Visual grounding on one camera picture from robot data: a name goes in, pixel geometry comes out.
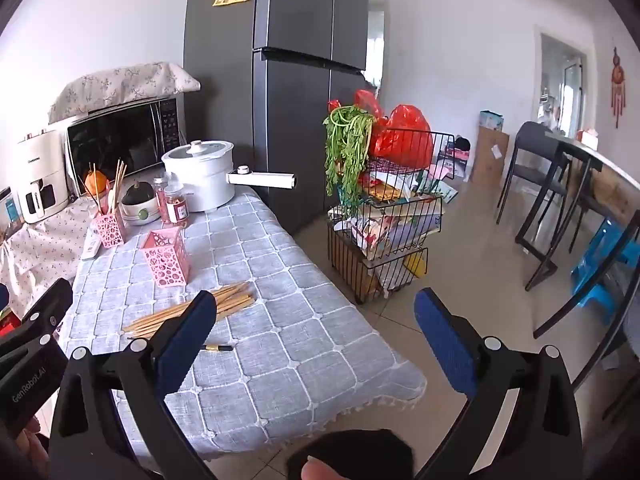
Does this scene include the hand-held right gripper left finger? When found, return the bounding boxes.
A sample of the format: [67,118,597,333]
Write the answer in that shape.
[48,289,219,480]

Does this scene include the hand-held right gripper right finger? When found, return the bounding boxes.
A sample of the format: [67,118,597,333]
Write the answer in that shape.
[414,287,585,480]

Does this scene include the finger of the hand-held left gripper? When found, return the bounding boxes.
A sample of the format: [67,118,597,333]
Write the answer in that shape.
[0,277,74,358]

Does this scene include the bunch of wooden chopsticks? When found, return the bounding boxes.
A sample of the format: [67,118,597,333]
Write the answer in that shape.
[122,281,257,339]

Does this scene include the pink perforated holder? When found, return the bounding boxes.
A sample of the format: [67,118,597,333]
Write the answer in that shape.
[90,211,130,249]
[140,226,192,288]

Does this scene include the person's right hand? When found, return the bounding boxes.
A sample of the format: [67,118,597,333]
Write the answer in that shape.
[300,457,347,480]

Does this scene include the black chopstick with gold band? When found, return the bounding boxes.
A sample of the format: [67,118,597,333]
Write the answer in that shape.
[126,337,234,352]

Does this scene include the white flat box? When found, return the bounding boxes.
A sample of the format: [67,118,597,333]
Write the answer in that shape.
[81,232,103,261]

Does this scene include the jar with blue label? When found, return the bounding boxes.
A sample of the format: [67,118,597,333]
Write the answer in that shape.
[0,187,23,226]

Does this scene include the grey checked tablecloth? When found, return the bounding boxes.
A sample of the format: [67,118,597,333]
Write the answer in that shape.
[57,185,428,461]

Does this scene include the thin wooden chopstick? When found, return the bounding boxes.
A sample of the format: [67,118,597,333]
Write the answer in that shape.
[111,159,123,216]
[89,162,103,216]
[114,160,127,216]

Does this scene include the cream air fryer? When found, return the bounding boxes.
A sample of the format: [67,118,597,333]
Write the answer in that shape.
[12,129,73,224]

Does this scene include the orange fruit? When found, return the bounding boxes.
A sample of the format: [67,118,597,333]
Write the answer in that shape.
[82,169,110,195]

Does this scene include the short jar with silver lid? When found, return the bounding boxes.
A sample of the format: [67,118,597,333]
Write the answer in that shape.
[164,185,190,229]

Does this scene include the tall jar of red berries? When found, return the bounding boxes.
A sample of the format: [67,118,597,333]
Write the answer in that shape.
[152,176,171,223]

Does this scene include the white electric pot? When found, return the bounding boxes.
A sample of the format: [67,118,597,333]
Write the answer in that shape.
[161,140,298,212]

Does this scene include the blue plastic stool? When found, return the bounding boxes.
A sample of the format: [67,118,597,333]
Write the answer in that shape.
[570,217,640,326]

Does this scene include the black microwave oven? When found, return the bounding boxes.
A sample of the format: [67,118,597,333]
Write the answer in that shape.
[65,97,188,196]

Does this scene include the cardboard box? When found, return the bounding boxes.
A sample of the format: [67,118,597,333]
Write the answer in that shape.
[470,125,511,188]

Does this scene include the green leafy vegetables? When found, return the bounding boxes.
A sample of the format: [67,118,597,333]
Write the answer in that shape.
[323,105,376,218]

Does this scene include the red plastic bag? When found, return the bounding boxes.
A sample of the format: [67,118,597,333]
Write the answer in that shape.
[328,89,388,133]
[370,104,433,168]

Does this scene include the floral cloth cover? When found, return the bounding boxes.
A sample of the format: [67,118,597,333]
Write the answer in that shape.
[47,61,201,125]

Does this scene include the wooden table with black legs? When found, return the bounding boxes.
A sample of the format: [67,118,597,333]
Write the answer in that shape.
[515,132,640,291]

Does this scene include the grey refrigerator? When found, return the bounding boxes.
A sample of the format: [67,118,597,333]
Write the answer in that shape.
[182,0,371,236]

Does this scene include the black wire rack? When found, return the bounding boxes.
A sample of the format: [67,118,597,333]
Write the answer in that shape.
[327,130,456,305]

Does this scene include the white bowl with green handle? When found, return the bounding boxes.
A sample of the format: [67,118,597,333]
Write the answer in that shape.
[121,195,162,225]

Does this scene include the red hanging wall ornament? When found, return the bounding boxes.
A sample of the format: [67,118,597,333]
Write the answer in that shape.
[610,46,628,128]

